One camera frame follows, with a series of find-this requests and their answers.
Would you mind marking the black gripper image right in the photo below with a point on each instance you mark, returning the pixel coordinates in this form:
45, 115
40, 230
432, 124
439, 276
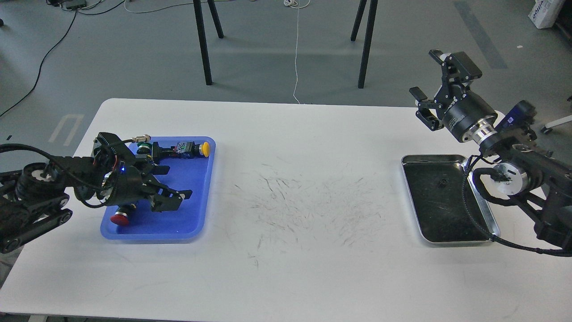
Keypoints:
465, 114

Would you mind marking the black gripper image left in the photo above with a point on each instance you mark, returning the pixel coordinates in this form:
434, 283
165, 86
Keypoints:
126, 186

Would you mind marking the small black gear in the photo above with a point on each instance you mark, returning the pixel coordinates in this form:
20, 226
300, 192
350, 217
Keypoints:
443, 182

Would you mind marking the blue plastic tray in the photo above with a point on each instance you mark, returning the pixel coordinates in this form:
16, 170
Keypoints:
186, 222

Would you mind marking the silver metal tray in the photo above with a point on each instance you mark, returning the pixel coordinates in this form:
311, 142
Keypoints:
452, 215

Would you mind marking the black table leg pair right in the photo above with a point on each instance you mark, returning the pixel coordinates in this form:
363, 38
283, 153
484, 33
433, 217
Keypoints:
368, 35

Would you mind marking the black table leg pair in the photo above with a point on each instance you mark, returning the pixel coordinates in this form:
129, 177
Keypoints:
203, 45
368, 35

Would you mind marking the white cardboard box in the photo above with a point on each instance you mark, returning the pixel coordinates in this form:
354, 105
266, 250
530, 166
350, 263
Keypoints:
545, 12

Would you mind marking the black table leg pair left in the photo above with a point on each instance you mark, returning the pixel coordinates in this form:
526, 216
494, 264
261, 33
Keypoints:
203, 45

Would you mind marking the green push button switch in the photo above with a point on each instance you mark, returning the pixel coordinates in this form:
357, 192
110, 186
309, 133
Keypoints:
144, 148

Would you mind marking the yellow push button switch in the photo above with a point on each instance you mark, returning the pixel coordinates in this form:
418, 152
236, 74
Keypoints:
182, 149

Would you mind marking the red push button switch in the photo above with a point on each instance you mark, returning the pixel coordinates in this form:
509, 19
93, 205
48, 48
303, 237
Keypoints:
122, 215

